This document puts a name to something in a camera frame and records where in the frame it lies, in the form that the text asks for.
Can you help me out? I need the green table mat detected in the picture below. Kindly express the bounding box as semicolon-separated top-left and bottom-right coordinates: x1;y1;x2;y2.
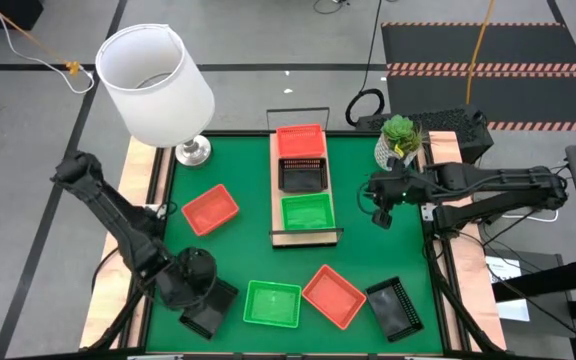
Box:
145;134;444;354

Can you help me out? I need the wooden tray board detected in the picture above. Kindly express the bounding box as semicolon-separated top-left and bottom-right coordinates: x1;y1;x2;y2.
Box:
266;106;345;247

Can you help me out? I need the succulent in white pot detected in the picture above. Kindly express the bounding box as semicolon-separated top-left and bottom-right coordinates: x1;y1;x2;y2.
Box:
373;113;425;173

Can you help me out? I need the white power cable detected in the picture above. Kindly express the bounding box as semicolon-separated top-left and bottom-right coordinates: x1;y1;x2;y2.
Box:
501;209;560;224

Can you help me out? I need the white paper sheet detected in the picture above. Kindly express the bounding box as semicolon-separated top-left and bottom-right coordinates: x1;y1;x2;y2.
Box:
485;255;532;323

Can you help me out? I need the green plastic slotted basket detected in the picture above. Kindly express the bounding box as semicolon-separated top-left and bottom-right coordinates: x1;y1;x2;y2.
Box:
242;279;303;330
280;192;336;232

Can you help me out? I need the silver lamp base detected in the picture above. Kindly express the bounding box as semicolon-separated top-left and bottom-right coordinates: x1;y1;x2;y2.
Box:
174;134;213;167

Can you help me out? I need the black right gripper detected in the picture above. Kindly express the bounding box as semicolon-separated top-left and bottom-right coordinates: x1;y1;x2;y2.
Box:
366;158;422;231

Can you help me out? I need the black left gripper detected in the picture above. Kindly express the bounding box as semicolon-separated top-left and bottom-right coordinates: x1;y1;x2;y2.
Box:
159;246;219;310

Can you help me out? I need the black floor box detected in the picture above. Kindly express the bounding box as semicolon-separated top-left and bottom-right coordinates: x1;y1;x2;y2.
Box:
0;0;44;31

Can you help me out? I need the black coiled floor cable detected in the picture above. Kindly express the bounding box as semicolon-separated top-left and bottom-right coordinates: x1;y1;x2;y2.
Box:
343;0;387;129

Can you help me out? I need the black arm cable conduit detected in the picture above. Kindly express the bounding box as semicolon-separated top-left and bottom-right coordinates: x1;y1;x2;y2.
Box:
85;239;162;351
420;234;507;354

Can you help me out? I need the black looped floor cable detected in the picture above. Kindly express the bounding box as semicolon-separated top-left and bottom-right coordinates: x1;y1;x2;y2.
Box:
311;0;352;16

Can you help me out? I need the orange plastic slotted basket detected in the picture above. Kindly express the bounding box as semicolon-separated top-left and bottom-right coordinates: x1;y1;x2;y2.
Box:
180;182;241;238
301;263;368;332
275;123;327;160

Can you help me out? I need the dark grey cabinet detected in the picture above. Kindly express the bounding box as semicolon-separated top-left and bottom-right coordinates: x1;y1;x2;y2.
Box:
482;247;569;351

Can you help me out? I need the white floor cable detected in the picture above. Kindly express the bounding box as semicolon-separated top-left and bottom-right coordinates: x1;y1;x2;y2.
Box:
0;0;97;95

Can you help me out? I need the black table frame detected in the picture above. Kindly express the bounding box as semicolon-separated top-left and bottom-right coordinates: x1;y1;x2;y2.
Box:
117;130;509;360

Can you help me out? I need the wooden table side board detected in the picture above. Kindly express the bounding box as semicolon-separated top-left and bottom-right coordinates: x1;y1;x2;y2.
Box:
78;135;174;351
426;130;508;352

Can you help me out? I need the white lamp shade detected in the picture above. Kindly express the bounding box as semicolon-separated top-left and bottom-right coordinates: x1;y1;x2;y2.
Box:
94;22;217;149

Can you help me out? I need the black plastic slotted basket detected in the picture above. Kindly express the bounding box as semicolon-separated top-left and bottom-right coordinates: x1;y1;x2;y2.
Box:
277;157;330;194
365;276;425;344
178;279;240;341

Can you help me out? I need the yellow floor cable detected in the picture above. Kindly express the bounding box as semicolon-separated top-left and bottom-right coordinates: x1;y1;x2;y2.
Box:
465;0;497;106

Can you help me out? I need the orange cable with yellow connector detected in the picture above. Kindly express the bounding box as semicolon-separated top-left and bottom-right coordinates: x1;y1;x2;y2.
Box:
0;0;80;76

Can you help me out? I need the black hazard-striped floor mat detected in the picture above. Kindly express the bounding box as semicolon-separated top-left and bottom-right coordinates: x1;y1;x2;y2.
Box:
380;21;576;132

